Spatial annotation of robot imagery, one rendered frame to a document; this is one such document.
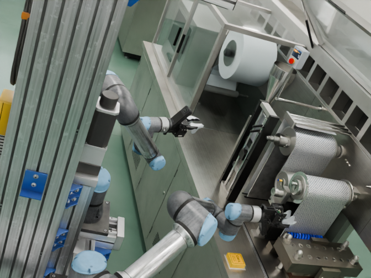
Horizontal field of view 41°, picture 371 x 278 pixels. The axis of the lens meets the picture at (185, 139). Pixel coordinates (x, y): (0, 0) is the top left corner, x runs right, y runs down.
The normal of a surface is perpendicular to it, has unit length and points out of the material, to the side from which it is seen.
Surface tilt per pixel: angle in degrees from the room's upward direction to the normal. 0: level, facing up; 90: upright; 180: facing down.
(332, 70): 90
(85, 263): 7
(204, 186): 0
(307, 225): 90
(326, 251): 0
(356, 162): 90
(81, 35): 90
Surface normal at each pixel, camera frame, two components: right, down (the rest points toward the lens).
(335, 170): -0.91, -0.17
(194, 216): -0.09, -0.62
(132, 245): 0.35, -0.80
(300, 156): 0.21, 0.60
